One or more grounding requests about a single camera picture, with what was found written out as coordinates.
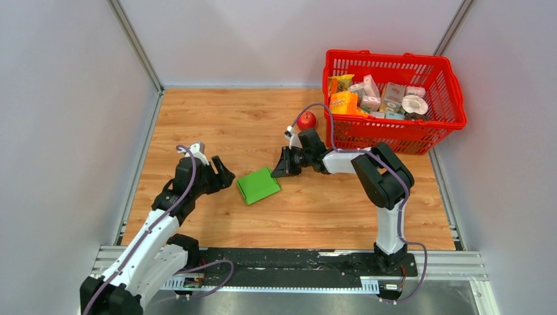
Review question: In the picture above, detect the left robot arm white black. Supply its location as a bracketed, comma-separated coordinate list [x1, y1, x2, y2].
[79, 154, 235, 314]

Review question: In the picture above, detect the white red box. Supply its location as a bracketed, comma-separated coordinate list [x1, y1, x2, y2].
[382, 82, 406, 111]

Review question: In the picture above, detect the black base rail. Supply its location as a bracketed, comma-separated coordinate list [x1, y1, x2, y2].
[163, 247, 418, 293]

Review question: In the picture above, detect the orange snack box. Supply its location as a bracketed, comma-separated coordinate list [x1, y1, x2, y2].
[329, 91, 368, 117]

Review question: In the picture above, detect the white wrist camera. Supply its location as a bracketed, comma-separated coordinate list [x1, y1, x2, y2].
[189, 142, 210, 165]
[284, 125, 302, 148]

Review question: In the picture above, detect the yellow snack bag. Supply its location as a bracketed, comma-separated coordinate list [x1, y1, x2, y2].
[328, 74, 354, 95]

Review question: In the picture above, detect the red plastic basket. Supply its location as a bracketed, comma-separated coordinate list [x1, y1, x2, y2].
[322, 49, 467, 155]

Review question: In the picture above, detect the small pink white box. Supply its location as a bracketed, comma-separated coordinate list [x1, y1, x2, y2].
[405, 86, 426, 98]

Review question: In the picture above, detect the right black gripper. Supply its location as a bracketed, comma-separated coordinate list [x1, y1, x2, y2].
[272, 146, 313, 178]

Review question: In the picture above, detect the pink white carton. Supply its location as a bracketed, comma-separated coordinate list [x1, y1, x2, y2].
[363, 74, 381, 98]

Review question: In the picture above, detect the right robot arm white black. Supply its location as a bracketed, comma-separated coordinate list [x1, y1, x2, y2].
[271, 127, 414, 275]

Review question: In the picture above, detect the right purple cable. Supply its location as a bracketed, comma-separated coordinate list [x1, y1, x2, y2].
[289, 102, 428, 305]

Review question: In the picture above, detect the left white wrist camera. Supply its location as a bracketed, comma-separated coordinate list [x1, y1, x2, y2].
[189, 142, 210, 165]

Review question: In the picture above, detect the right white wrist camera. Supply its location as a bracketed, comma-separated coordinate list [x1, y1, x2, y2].
[284, 125, 302, 148]

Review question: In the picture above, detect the pink box in basket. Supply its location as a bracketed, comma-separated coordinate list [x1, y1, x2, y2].
[359, 95, 382, 112]

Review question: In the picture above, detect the red apple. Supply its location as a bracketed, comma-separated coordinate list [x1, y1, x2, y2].
[296, 111, 317, 131]

